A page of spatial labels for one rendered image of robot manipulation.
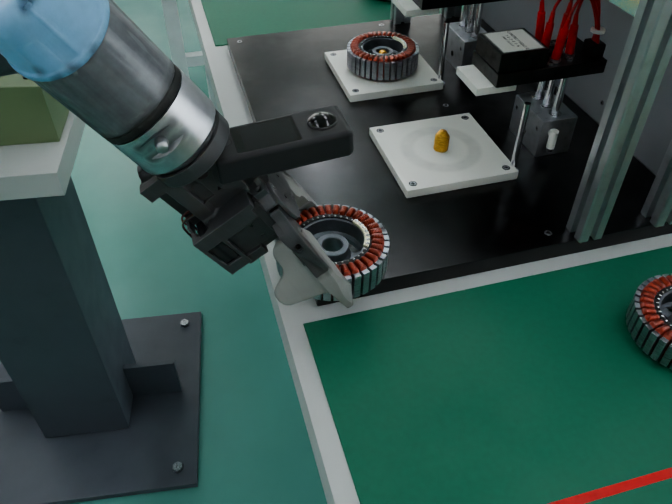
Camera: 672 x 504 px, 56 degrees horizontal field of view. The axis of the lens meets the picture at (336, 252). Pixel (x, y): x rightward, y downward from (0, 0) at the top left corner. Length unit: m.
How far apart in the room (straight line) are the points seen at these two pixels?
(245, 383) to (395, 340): 0.93
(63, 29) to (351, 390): 0.38
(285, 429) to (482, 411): 0.90
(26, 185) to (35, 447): 0.75
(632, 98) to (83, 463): 1.25
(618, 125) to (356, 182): 0.31
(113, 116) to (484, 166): 0.51
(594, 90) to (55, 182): 0.76
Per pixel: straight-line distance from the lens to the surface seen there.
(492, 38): 0.82
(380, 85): 0.99
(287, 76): 1.05
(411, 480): 0.56
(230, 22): 1.30
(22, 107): 0.98
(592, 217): 0.75
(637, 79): 0.66
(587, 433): 0.62
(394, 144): 0.86
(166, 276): 1.83
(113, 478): 1.46
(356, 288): 0.59
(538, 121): 0.87
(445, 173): 0.81
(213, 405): 1.52
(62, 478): 1.50
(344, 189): 0.79
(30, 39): 0.44
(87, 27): 0.44
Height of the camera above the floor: 1.25
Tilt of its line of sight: 43 degrees down
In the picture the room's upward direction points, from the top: straight up
